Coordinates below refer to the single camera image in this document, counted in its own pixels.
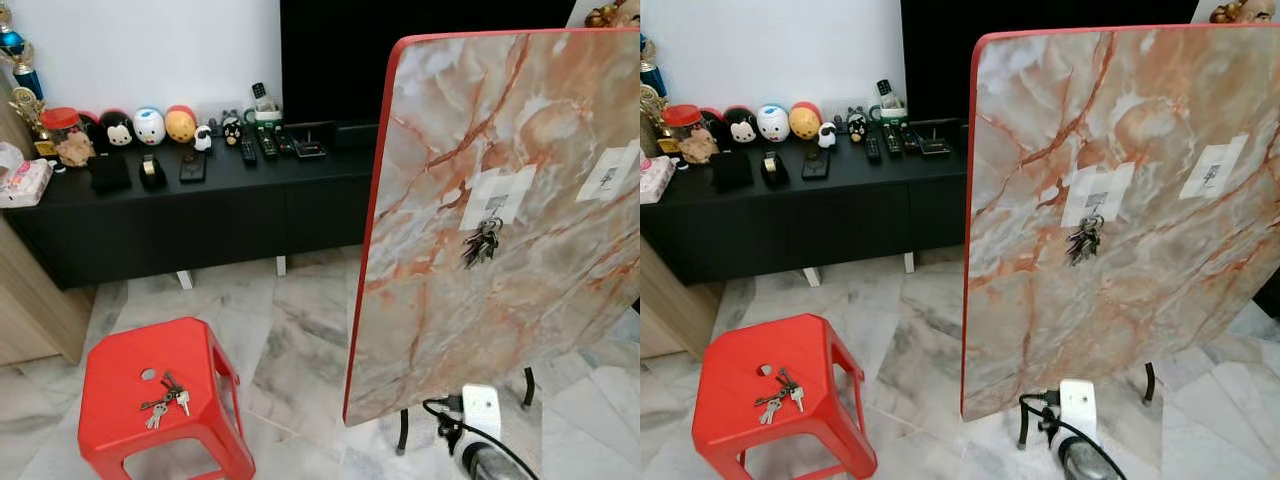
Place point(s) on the purple key bunch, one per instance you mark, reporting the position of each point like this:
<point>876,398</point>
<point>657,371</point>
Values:
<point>1085,240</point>
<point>482,243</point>

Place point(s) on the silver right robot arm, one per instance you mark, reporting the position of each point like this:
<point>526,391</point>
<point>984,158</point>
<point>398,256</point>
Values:
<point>495,462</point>
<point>1090,460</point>

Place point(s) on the white adhesive hook with keys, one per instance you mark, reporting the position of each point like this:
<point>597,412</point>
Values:
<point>1097,192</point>
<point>498,195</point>

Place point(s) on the white adhesive hook empty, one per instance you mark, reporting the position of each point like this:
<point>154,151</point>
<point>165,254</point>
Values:
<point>1214,167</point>
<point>607,174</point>

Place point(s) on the marble folding table top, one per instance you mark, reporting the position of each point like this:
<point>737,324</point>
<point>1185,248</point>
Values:
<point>1130,320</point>
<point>500,310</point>

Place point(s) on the beige wooden cabinet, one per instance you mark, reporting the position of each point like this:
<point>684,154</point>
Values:
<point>670,310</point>
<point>30,300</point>

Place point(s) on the silver key bunch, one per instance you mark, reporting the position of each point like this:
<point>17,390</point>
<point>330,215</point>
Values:
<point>778,396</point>
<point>165,400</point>

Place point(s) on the black TV console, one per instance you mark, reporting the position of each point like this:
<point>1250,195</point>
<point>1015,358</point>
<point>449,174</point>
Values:
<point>200,225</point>
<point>860,220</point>

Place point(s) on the black desk tray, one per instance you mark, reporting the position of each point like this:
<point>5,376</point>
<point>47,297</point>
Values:
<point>312,145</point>
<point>938,142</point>

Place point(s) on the red plastic stool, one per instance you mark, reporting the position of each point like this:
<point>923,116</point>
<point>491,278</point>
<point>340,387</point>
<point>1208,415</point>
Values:
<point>745,350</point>
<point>130,355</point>

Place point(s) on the black remote control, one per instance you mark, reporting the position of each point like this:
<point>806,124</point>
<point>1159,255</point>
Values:
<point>910,138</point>
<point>268,143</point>
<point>249,150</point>
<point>873,147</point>
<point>892,140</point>
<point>286,141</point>

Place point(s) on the pink white tissue box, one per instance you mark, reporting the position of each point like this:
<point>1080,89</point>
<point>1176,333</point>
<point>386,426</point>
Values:
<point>22,182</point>
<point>655,180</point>

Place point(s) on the small black flat device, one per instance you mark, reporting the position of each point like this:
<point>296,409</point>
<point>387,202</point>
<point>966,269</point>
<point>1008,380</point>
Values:
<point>193,166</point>
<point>816,164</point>

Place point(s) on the small panda figure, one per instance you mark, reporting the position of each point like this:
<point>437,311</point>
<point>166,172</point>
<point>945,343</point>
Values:
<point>231,128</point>
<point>857,125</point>

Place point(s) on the green mug with handset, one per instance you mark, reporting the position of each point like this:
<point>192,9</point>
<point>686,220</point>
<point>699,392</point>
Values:
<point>889,106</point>
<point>264,110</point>

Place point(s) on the small white sheep figure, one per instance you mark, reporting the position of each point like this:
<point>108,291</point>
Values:
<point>203,139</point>
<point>827,136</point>

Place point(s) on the black tape dispenser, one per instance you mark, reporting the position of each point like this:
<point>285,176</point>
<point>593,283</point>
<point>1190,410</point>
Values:
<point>152,172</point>
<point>776,169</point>

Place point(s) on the red lidded snack jar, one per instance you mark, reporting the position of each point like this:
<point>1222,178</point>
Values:
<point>692,137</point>
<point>68,140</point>

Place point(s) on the black television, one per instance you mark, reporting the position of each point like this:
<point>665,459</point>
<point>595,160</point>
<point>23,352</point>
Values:
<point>340,60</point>
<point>950,55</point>

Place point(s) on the black wallet pouch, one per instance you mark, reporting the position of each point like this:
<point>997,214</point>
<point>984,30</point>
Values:
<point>733,170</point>
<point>110,173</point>

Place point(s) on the yellow round figure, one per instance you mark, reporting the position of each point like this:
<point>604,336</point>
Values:
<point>805,120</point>
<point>180,124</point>

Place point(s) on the tall blue gold trophy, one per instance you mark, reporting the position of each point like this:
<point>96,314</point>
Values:
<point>650,65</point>
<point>15,50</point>

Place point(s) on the black mouse round figure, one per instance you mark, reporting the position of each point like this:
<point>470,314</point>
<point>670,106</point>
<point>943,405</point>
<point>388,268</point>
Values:
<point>741,127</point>
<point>117,130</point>

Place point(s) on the black table leg frame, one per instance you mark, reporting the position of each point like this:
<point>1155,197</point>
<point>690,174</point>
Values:
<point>402,430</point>
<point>1023,425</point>

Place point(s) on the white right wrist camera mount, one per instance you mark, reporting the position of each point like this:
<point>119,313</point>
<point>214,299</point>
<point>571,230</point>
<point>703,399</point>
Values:
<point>481,410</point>
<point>1079,405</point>

